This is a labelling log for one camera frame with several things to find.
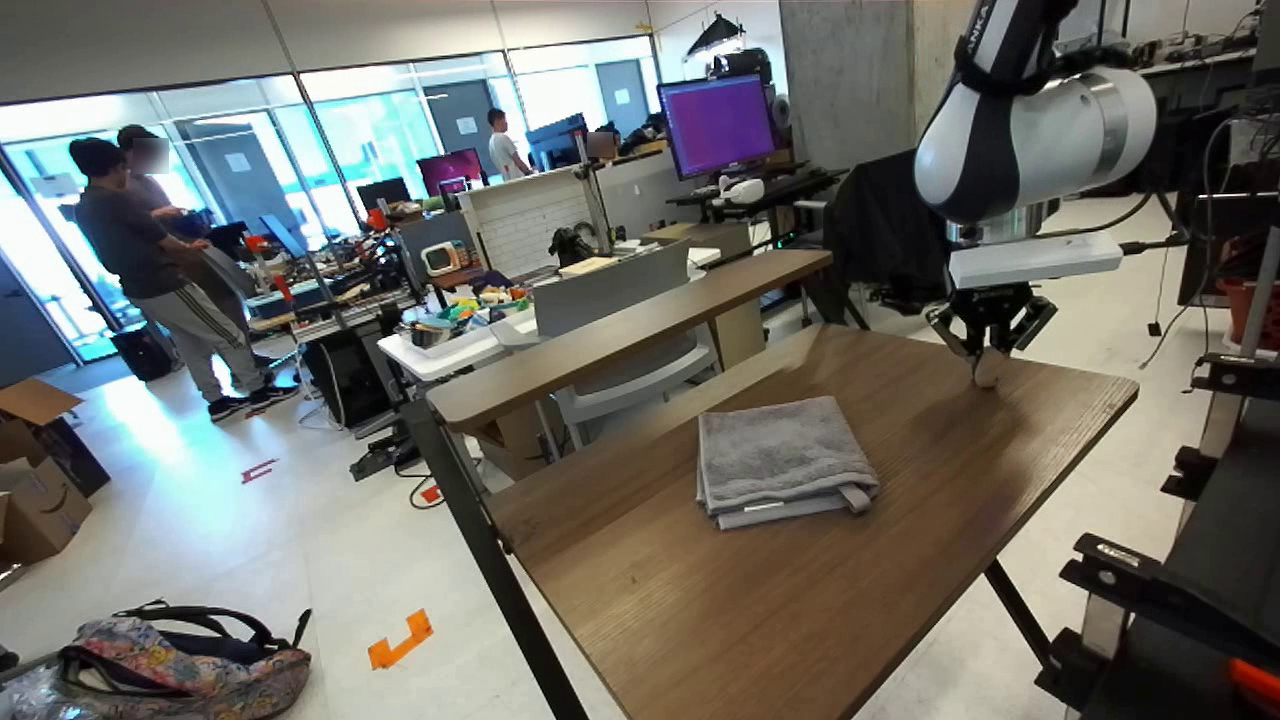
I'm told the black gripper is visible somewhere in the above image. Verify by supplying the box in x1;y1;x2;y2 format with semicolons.
927;278;1059;391

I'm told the grey towel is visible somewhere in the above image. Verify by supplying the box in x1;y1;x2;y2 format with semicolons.
694;391;884;535

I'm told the red object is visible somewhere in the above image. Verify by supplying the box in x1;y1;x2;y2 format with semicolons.
1223;274;1280;351

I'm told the black equipment rack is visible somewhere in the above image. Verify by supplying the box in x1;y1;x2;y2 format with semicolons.
1169;94;1280;313

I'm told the purple screen monitor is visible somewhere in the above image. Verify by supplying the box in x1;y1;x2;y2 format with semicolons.
656;70;782;185

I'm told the metal storage shelving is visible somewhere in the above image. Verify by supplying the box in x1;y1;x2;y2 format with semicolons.
1063;0;1264;204

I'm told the long wooden shelf desk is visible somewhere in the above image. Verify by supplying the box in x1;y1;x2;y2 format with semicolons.
426;243;842;432

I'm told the grey desk partition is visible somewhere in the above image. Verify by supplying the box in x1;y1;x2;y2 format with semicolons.
592;149;696;243

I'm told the grey office chair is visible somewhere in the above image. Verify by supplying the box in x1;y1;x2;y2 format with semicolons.
533;240;723;462

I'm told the black hanging lamp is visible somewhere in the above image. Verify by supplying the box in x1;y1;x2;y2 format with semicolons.
684;13;747;63

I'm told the black desk device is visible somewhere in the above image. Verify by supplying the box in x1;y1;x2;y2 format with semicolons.
549;219;604;266

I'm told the dark screen monitor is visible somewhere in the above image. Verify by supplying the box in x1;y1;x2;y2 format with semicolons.
525;111;595;176

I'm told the white partition panel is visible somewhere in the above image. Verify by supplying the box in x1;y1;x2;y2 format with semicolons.
458;162;604;282

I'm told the colourful toys pile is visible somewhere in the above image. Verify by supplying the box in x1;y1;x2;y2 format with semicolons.
445;278;533;330

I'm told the person in white shirt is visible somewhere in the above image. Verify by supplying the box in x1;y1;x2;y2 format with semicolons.
482;105;538;185

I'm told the white desk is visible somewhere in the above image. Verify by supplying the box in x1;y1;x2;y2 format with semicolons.
375;313;543;391

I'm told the small magenta screen monitor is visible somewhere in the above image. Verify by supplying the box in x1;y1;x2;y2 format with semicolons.
415;149;493;204

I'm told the small black monitor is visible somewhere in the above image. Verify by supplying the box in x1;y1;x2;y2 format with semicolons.
353;170;415;219

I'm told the black bag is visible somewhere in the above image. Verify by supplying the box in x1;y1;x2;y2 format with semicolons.
300;325;404;432

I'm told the cluttered workbench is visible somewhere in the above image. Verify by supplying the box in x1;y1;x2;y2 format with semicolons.
212;213;432;344

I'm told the black suitcase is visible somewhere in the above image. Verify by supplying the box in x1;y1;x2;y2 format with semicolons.
109;325;177;382

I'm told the person in grey shirt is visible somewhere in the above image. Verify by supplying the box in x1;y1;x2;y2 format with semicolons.
68;130;284;426

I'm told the person wearing cap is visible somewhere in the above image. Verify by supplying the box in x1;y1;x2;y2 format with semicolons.
112;120;266;304

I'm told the colourful patterned backpack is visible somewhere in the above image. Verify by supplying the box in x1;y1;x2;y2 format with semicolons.
54;596;317;720

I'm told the open cardboard box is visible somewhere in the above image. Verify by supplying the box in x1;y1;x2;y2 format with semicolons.
0;377;115;499

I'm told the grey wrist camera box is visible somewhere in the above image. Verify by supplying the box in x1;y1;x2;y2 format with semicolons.
941;234;1130;295

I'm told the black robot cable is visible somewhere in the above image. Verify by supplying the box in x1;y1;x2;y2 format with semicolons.
1037;185;1191;261

